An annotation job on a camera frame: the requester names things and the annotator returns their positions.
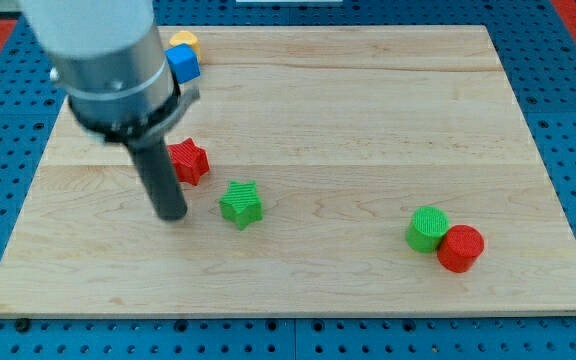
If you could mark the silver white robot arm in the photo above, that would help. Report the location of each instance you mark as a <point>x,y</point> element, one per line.
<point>108,56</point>

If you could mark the green star block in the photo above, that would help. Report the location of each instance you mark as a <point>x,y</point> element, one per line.
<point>241,204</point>

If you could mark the red star block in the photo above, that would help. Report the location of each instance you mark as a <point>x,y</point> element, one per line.
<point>190,162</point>

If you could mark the light wooden board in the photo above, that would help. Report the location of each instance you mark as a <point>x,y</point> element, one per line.
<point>346,131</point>

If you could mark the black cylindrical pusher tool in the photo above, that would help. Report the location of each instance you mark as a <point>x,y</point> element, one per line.
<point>153,164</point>

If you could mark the green cylinder block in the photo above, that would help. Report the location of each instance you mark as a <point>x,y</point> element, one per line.
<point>427,228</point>

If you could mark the blue cube block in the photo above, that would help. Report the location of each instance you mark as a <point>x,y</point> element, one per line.
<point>183,63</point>

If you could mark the yellow block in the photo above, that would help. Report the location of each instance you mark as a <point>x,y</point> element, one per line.
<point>187,38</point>

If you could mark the red cylinder block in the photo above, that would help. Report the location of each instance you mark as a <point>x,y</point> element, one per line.
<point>461,247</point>

